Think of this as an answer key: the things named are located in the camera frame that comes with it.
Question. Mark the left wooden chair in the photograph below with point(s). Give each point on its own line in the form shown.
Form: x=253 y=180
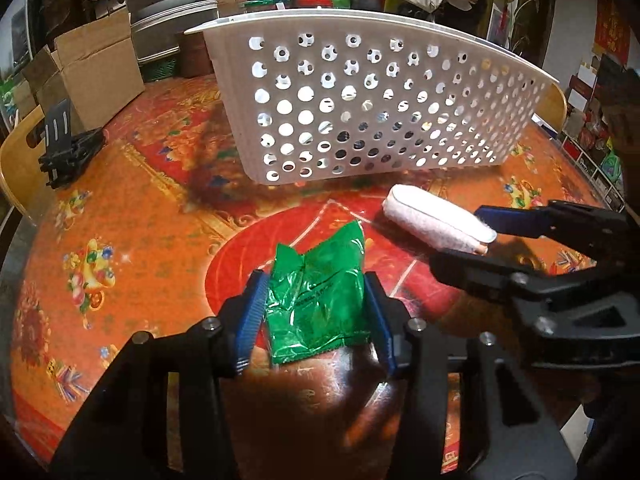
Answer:
x=22 y=181

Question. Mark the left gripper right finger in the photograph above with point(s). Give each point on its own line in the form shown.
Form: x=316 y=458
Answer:
x=387 y=318

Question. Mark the red wall scroll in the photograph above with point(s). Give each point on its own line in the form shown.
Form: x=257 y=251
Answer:
x=612 y=31

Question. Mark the brown ceramic mug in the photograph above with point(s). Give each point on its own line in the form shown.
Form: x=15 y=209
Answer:
x=193 y=57

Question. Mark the white perforated plastic basket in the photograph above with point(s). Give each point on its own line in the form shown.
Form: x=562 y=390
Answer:
x=329 y=93

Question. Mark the brown cardboard box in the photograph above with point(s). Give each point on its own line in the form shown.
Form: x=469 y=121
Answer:
x=94 y=67

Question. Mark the tiered mesh food cover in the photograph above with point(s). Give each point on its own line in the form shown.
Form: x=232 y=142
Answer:
x=157 y=24

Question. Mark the green plastic snack packet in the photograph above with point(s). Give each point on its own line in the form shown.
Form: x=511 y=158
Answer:
x=315 y=299

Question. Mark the right wooden chair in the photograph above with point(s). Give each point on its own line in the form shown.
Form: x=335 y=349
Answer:
x=552 y=107

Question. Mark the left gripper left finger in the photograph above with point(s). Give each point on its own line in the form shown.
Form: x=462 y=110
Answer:
x=241 y=318

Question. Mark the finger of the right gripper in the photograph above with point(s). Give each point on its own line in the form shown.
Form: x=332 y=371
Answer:
x=530 y=223
x=478 y=276

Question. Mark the wooden chair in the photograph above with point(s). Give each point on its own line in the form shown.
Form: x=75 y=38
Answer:
x=22 y=181
x=552 y=107

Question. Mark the pink white towel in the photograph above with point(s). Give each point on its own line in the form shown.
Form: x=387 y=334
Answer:
x=437 y=222

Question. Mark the shelf of boxes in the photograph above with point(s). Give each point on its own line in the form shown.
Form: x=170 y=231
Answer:
x=585 y=138

